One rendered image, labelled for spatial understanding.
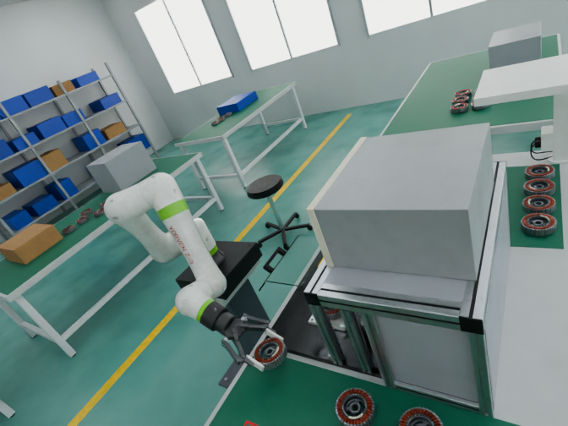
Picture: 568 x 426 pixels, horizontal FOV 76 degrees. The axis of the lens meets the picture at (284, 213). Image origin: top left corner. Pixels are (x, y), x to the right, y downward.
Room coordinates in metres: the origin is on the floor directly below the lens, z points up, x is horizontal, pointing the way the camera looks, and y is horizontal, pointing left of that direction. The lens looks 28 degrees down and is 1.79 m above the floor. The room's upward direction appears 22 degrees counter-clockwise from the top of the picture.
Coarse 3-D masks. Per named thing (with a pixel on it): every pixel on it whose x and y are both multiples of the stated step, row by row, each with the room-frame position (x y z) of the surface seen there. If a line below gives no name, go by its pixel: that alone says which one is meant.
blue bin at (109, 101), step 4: (116, 92) 7.73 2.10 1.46; (104, 96) 7.91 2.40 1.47; (108, 96) 7.58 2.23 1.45; (112, 96) 7.64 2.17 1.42; (116, 96) 7.69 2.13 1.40; (96, 100) 7.81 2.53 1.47; (100, 100) 7.44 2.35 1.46; (104, 100) 7.49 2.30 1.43; (108, 100) 7.55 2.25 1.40; (112, 100) 7.61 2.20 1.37; (116, 100) 7.66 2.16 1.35; (120, 100) 7.73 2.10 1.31; (92, 104) 7.61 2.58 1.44; (96, 104) 7.53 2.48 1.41; (100, 104) 7.46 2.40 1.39; (104, 104) 7.46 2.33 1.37; (108, 104) 7.52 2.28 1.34; (112, 104) 7.58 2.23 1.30; (92, 108) 7.67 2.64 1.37; (96, 108) 7.58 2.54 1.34; (100, 108) 7.51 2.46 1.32; (104, 108) 7.43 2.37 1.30
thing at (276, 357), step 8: (264, 344) 0.91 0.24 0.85; (272, 344) 0.90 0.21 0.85; (280, 344) 0.88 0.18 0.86; (256, 352) 0.88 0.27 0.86; (264, 352) 0.89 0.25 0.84; (272, 352) 0.86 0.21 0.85; (280, 352) 0.84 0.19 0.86; (256, 360) 0.85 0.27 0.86; (264, 360) 0.84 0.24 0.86; (272, 360) 0.83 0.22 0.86; (280, 360) 0.83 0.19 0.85; (272, 368) 0.82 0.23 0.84
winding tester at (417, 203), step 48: (384, 144) 1.05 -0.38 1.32; (432, 144) 0.92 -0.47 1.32; (480, 144) 0.81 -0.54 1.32; (336, 192) 0.87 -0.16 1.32; (384, 192) 0.77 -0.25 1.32; (432, 192) 0.69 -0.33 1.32; (480, 192) 0.71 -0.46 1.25; (336, 240) 0.80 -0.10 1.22; (384, 240) 0.71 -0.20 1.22; (432, 240) 0.64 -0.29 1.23; (480, 240) 0.66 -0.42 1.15
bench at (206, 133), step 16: (272, 96) 5.30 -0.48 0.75; (240, 112) 5.12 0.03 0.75; (256, 112) 4.86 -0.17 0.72; (208, 128) 4.95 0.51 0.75; (224, 128) 4.59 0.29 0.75; (288, 128) 5.40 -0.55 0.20; (304, 128) 5.70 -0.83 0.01; (176, 144) 4.86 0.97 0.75; (192, 144) 4.67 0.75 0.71; (224, 144) 4.36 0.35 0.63; (272, 144) 5.00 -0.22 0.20; (256, 160) 4.65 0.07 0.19; (208, 176) 4.77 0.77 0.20; (224, 176) 4.53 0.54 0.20; (240, 176) 4.35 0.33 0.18
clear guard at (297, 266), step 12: (300, 240) 1.10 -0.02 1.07; (312, 240) 1.07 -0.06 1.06; (288, 252) 1.06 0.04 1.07; (300, 252) 1.03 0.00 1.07; (312, 252) 1.01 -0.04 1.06; (288, 264) 0.99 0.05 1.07; (300, 264) 0.97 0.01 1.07; (312, 264) 0.95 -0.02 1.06; (276, 276) 0.96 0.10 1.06; (288, 276) 0.93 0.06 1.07; (300, 276) 0.91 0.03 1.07; (312, 276) 0.89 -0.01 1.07
